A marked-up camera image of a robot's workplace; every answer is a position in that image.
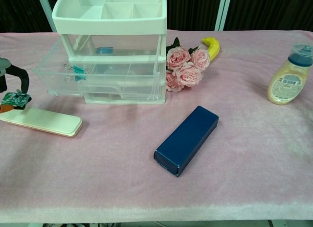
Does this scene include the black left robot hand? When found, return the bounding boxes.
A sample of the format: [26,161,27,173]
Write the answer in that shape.
[0,57,30,114]

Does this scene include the small green toy tank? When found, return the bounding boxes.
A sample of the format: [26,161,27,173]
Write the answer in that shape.
[1,89,32,108]

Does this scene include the clear drawer holding binder clips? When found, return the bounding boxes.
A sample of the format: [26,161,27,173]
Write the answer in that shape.
[33,36,163,100]

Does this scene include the empty clear plastic drawer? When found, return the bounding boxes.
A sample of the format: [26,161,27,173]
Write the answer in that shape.
[83,84,163,103]

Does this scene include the cream flat pencil case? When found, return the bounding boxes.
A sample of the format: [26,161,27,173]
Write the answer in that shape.
[0,106,83,139]

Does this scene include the pink fleece table cloth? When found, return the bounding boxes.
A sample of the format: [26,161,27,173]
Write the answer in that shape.
[0,28,313,224]

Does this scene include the pink artificial rose bouquet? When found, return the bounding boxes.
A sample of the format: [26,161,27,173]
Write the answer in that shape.
[165,37,210,92]

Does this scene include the dark blue cardboard box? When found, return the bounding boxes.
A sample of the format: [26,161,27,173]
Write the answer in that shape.
[153,105,220,178]

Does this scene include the yellow toy banana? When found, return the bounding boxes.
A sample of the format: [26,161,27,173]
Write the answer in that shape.
[201,37,221,63]

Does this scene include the black curtain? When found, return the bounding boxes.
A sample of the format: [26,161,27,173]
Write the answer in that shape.
[0,0,313,34]

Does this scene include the cream bottle with blue cap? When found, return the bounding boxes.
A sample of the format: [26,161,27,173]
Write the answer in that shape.
[267,43,313,106]

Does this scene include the white frame post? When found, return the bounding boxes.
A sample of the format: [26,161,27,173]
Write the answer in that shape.
[36,0,61,33]
[214,0,233,31]

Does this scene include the white plastic drawer organizer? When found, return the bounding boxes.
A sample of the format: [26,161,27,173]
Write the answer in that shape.
[51,0,168,105]

